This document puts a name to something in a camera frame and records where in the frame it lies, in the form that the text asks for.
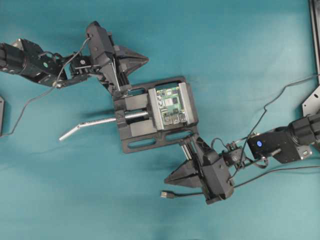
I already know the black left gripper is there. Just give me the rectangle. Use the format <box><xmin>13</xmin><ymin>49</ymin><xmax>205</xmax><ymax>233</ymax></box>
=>
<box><xmin>86</xmin><ymin>21</ymin><xmax>149</xmax><ymax>97</ymax></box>

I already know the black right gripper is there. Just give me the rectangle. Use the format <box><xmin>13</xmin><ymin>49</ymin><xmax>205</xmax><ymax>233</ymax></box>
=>
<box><xmin>164</xmin><ymin>136</ymin><xmax>234</xmax><ymax>205</ymax></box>

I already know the black USB cable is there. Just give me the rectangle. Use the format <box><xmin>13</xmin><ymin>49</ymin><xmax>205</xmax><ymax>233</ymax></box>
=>
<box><xmin>159</xmin><ymin>166</ymin><xmax>320</xmax><ymax>201</ymax></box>

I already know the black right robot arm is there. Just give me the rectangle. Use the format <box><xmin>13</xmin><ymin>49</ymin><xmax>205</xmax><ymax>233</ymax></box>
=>
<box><xmin>164</xmin><ymin>114</ymin><xmax>320</xmax><ymax>204</ymax></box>

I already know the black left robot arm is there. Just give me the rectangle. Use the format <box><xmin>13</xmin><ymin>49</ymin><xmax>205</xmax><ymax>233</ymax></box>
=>
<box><xmin>0</xmin><ymin>21</ymin><xmax>149</xmax><ymax>97</ymax></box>

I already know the green PCB board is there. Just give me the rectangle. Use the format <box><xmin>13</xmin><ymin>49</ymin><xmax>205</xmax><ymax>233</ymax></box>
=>
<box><xmin>156</xmin><ymin>86</ymin><xmax>187</xmax><ymax>126</ymax></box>

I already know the black plate left edge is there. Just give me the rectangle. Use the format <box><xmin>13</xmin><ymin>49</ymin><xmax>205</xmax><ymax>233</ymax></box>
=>
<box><xmin>0</xmin><ymin>96</ymin><xmax>5</xmax><ymax>135</ymax></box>

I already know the silver vise handle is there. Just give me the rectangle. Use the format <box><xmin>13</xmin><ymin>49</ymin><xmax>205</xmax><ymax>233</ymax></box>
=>
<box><xmin>58</xmin><ymin>111</ymin><xmax>149</xmax><ymax>141</ymax></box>

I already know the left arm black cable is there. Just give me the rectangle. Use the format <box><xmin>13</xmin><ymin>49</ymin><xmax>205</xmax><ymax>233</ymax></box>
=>
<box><xmin>0</xmin><ymin>37</ymin><xmax>92</xmax><ymax>138</ymax></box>

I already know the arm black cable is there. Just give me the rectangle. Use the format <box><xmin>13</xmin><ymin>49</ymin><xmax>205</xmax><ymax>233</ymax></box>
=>
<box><xmin>234</xmin><ymin>74</ymin><xmax>320</xmax><ymax>171</ymax></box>
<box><xmin>0</xmin><ymin>37</ymin><xmax>92</xmax><ymax>138</ymax></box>

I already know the black metal frame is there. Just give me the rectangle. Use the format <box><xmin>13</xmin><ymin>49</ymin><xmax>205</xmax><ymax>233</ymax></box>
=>
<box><xmin>301</xmin><ymin>0</ymin><xmax>320</xmax><ymax>116</ymax></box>

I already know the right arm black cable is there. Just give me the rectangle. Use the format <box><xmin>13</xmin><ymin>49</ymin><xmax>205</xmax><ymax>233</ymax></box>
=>
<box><xmin>234</xmin><ymin>74</ymin><xmax>320</xmax><ymax>171</ymax></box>

